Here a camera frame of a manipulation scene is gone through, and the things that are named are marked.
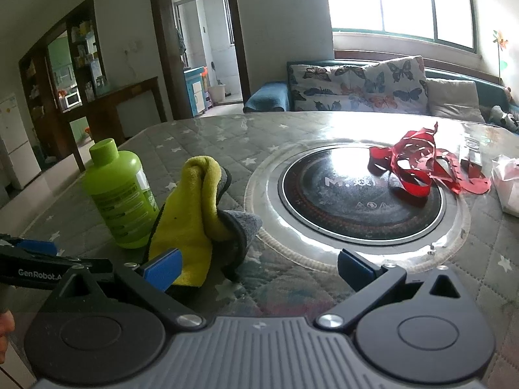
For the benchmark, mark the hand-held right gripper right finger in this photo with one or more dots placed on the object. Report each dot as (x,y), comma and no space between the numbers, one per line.
(352,268)

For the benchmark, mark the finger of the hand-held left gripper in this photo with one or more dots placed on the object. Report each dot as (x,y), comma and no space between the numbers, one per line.
(36,246)

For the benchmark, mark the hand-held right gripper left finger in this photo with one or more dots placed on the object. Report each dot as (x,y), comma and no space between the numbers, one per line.
(165,269)

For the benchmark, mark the yellow grey cleaning cloth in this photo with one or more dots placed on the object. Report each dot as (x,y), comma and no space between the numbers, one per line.
(190,219)

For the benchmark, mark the green plastic bottle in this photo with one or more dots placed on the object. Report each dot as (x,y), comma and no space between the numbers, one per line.
(117,194)

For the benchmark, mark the person's left hand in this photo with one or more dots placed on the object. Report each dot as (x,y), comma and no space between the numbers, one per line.
(6,336)

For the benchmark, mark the round black induction cooktop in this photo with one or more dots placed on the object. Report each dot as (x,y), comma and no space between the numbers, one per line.
(344,202)

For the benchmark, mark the white refrigerator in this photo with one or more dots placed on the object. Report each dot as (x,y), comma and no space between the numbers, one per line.
(14,142)

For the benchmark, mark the red paper cutout strip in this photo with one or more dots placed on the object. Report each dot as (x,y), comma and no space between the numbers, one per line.
(442,158)

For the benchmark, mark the white microwave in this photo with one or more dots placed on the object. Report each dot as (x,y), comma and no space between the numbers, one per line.
(71,100)

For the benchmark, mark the grey remote control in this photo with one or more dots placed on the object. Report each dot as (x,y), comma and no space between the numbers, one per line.
(472,156)

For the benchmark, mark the white plastic bag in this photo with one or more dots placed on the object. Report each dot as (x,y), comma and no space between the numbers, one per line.
(509,182)

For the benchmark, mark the blue white cabinet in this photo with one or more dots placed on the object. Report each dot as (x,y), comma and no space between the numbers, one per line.
(194,91)

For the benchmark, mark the butterfly print cushion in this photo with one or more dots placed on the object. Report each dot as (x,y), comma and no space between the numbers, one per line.
(399,83)
(332,87)

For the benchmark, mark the white bucket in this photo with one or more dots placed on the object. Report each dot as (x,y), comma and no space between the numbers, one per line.
(217,94)

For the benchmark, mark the blue sofa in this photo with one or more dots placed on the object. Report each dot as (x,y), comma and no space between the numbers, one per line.
(263,97)

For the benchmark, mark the white pillow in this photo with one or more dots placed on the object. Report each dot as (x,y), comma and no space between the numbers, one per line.
(456,99)

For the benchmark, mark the wooden display cabinet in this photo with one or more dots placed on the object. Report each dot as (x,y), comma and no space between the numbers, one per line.
(87,52)

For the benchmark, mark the panda plush toy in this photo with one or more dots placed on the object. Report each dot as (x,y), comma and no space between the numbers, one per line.
(502,118)

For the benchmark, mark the colourful pinwheel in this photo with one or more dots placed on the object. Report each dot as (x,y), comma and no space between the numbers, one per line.
(500,44)

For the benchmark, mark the green framed window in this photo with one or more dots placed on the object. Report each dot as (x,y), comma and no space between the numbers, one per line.
(397,0)

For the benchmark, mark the dark wooden door frame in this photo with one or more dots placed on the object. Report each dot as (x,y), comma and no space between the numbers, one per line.
(166,40)

